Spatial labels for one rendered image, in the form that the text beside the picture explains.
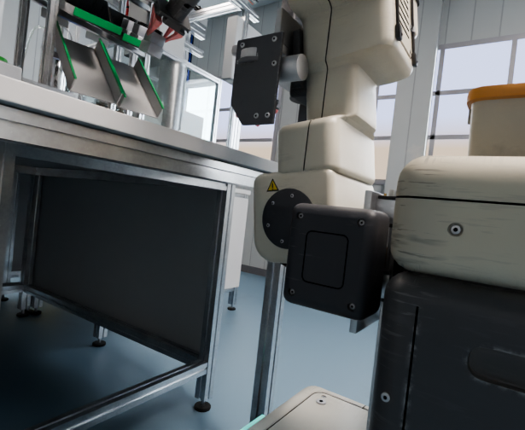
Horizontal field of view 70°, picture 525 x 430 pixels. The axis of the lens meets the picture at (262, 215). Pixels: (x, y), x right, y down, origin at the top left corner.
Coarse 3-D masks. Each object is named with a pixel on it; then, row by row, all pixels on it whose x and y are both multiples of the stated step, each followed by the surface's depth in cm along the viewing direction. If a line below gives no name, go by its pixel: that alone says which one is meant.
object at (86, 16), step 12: (60, 0) 106; (72, 0) 119; (84, 0) 121; (96, 0) 120; (72, 12) 99; (84, 12) 99; (96, 12) 119; (108, 12) 113; (96, 24) 102; (108, 24) 104
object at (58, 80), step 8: (72, 40) 183; (40, 48) 176; (40, 56) 173; (40, 64) 173; (56, 64) 173; (56, 72) 173; (56, 80) 173; (64, 80) 176; (56, 88) 174; (64, 88) 176
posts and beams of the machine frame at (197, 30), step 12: (228, 0) 240; (240, 0) 243; (192, 12) 268; (204, 12) 261; (216, 12) 256; (228, 12) 254; (252, 12) 256; (192, 24) 278; (204, 36) 290; (192, 48) 280; (228, 132) 252; (228, 144) 252
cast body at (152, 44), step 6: (156, 30) 105; (144, 36) 106; (150, 36) 104; (156, 36) 104; (144, 42) 106; (150, 42) 103; (156, 42) 105; (162, 42) 106; (138, 48) 108; (144, 48) 105; (150, 48) 104; (156, 48) 105; (150, 54) 105; (156, 54) 105
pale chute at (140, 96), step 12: (120, 72) 124; (132, 72) 129; (144, 72) 126; (120, 84) 110; (132, 84) 123; (144, 84) 126; (132, 96) 118; (144, 96) 123; (156, 96) 120; (132, 108) 113; (144, 108) 118; (156, 108) 119
